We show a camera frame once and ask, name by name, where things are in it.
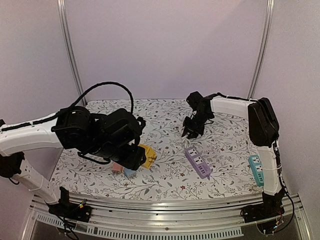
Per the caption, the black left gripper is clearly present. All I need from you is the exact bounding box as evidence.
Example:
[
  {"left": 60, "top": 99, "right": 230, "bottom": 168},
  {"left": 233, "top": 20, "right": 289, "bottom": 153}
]
[{"left": 87, "top": 139, "right": 147, "bottom": 171}]

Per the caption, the white purple strip cable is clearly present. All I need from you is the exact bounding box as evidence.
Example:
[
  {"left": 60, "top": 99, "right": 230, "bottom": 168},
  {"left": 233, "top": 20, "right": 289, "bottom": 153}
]
[{"left": 177, "top": 123, "right": 193, "bottom": 151}]

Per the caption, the pink plug adapter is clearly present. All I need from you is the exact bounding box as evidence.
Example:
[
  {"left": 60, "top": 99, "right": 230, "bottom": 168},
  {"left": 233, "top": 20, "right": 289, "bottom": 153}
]
[{"left": 111, "top": 162, "right": 124, "bottom": 174}]

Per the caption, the yellow cube socket adapter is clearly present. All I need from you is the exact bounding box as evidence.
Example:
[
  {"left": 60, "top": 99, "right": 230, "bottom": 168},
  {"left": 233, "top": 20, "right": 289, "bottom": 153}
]
[{"left": 138, "top": 144, "right": 157, "bottom": 170}]

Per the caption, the purple power strip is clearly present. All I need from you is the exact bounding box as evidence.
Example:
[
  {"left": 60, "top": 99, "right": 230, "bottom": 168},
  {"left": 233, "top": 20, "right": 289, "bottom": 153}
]
[{"left": 185, "top": 147, "right": 212, "bottom": 180}]

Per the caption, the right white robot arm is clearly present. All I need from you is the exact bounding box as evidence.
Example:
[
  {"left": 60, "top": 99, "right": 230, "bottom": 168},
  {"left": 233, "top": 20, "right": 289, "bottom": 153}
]
[{"left": 181, "top": 91, "right": 283, "bottom": 196}]

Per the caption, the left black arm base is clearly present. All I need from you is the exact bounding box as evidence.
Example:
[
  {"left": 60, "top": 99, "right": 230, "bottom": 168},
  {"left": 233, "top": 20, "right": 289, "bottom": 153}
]
[{"left": 47, "top": 186, "right": 92, "bottom": 223}]

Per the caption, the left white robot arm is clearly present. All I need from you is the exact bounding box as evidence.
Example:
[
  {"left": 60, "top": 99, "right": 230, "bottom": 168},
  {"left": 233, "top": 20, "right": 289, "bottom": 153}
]
[{"left": 0, "top": 101, "right": 147, "bottom": 217}]

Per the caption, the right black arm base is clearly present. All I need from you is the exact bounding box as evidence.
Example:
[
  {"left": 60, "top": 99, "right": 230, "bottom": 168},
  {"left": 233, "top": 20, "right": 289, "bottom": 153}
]
[{"left": 240, "top": 192, "right": 285, "bottom": 223}]

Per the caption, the blue plug adapter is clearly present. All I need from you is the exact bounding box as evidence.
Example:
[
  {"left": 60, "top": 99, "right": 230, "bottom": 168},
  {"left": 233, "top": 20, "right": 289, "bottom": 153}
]
[{"left": 123, "top": 168, "right": 137, "bottom": 179}]

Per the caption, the floral patterned table mat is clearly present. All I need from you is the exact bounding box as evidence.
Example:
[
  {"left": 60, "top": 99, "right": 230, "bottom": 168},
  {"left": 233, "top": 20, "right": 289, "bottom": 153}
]
[{"left": 50, "top": 99, "right": 262, "bottom": 201}]

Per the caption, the teal power strip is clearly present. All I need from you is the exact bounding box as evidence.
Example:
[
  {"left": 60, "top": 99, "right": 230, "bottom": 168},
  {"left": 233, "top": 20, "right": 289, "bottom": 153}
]
[{"left": 248, "top": 155, "right": 264, "bottom": 187}]

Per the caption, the aluminium front rail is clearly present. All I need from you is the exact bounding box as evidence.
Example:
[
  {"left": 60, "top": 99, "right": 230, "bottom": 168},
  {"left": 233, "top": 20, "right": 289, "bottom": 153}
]
[{"left": 21, "top": 192, "right": 313, "bottom": 240}]

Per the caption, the right aluminium frame post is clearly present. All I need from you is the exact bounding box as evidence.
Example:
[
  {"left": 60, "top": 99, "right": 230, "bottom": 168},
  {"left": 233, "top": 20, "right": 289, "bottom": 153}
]
[{"left": 247, "top": 0, "right": 275, "bottom": 99}]

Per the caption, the aluminium frame post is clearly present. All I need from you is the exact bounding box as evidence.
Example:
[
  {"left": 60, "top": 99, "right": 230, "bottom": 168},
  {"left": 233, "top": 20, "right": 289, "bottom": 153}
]
[
  {"left": 247, "top": 0, "right": 275, "bottom": 99},
  {"left": 57, "top": 0, "right": 84, "bottom": 96}
]

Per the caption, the left aluminium frame post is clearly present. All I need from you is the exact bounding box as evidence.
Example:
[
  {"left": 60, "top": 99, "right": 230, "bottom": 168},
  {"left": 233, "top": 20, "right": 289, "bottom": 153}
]
[{"left": 57, "top": 0, "right": 84, "bottom": 96}]

